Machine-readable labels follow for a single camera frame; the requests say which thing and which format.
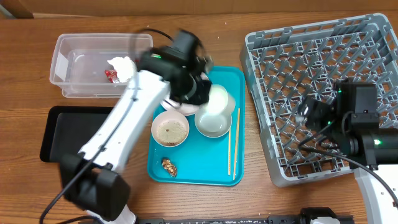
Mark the small white cup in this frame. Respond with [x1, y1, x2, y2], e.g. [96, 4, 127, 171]
[201, 84, 236, 115]

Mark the grey-green bowl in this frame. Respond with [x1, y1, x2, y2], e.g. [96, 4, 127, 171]
[194, 111, 232, 138]

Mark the pink bowl with rice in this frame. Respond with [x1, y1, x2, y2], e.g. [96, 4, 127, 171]
[151, 111, 190, 147]

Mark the white napkin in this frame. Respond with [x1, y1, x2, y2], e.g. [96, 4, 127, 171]
[108, 56, 137, 83]

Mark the red snack wrapper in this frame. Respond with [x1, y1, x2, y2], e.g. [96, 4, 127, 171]
[104, 70, 120, 83]

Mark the wooden chopstick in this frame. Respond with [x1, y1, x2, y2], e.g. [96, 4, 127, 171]
[233, 108, 241, 180]
[228, 128, 231, 175]

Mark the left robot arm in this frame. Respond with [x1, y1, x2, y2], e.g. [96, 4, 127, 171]
[59, 30, 212, 223]

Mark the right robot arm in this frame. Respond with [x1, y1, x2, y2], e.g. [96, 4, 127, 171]
[296, 78, 397, 223]

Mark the large white plate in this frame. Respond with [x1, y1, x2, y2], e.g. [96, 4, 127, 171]
[160, 73, 209, 116]

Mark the grey dish rack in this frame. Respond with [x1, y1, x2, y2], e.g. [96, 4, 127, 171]
[240, 14, 397, 187]

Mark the teal serving tray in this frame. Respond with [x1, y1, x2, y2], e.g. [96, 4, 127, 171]
[147, 66, 246, 187]

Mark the brown food scrap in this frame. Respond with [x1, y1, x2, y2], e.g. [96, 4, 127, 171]
[162, 159, 177, 177]

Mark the clear plastic bin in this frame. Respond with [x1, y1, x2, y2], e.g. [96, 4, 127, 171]
[49, 33, 153, 98]

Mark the black tray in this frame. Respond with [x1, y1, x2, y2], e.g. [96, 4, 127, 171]
[40, 106, 112, 162]

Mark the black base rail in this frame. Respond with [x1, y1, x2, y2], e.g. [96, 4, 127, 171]
[137, 207, 355, 224]

